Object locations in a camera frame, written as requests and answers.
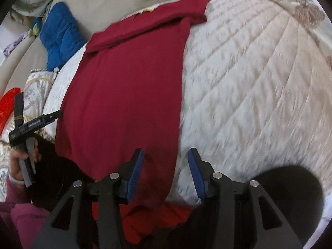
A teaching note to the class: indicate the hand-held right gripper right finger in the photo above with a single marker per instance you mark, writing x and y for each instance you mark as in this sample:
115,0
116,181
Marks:
195,171

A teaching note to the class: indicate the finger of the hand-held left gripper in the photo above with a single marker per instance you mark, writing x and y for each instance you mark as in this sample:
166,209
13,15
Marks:
53,116

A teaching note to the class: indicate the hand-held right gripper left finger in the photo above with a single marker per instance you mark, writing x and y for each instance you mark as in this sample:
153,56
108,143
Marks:
136,171

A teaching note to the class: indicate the dark red sweater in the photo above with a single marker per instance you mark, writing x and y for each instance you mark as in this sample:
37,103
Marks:
124,96

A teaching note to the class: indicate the person's left forearm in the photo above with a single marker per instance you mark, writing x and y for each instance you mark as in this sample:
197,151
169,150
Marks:
23,217

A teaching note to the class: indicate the person's left hand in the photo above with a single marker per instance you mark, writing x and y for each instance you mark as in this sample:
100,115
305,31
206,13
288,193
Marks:
16,167

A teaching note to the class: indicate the red plastic item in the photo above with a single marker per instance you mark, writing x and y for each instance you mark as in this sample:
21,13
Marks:
7,106

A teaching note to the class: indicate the floral cream cushion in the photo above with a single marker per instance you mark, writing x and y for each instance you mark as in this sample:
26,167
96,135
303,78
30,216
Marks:
39,88

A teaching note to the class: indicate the bright red cloth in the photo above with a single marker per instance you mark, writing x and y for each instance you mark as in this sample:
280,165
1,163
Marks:
153,220

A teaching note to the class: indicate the purple cloth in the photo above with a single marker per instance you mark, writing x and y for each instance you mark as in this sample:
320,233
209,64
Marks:
14,44

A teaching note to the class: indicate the blue quilted cushion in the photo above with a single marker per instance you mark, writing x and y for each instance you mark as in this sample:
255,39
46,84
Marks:
61,33

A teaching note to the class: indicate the green floral cloth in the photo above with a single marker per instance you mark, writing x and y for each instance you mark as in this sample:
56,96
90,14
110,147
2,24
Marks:
35,28

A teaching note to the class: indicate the person's black pants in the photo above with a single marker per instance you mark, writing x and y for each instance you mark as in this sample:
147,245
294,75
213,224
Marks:
293,194

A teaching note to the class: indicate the floral duvet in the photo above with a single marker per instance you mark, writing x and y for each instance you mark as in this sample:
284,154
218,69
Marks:
306,13

